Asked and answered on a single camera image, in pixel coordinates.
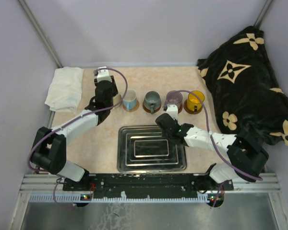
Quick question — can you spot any cream yellow cup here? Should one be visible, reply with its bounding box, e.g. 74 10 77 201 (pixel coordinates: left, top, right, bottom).
113 93 122 108

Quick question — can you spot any purple cup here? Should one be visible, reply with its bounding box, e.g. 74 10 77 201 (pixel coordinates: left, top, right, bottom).
164 91 183 110

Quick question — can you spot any white cup blue handle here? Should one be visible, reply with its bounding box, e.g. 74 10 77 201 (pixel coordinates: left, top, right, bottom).
123 89 137 111

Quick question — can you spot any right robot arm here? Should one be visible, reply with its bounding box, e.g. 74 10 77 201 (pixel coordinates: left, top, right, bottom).
156 113 269 190

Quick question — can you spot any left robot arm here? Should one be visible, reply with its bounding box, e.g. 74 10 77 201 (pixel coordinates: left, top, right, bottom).
27 75 118 190

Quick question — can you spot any dark wooden coaster back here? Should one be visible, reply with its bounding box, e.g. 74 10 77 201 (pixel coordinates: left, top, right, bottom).
142 101 161 114

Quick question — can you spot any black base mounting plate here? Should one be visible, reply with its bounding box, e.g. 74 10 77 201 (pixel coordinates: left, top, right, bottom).
62 172 234 199

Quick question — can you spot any metal tray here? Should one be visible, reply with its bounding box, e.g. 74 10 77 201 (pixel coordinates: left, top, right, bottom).
117 125 187 173

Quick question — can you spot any woven coaster smooth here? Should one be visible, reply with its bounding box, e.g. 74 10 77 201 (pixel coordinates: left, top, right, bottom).
122 100 140 112

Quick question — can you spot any black floral blanket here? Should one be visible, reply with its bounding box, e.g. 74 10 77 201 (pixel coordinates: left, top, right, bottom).
196 26 288 146

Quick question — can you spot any aluminium frame rail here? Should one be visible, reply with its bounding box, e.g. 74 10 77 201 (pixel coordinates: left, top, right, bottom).
20 173 280 207

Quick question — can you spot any dark wooden coaster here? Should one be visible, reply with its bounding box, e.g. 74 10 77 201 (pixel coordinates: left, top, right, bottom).
164 102 183 115
183 100 203 115
142 101 161 114

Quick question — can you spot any white folded cloth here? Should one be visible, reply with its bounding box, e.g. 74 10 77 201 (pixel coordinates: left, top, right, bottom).
45 67 84 113

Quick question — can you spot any grey cup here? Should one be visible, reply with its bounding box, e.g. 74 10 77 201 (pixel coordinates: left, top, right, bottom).
144 91 161 114

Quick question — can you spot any dark wooden coaster front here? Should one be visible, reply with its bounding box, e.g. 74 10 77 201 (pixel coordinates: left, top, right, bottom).
164 102 183 115

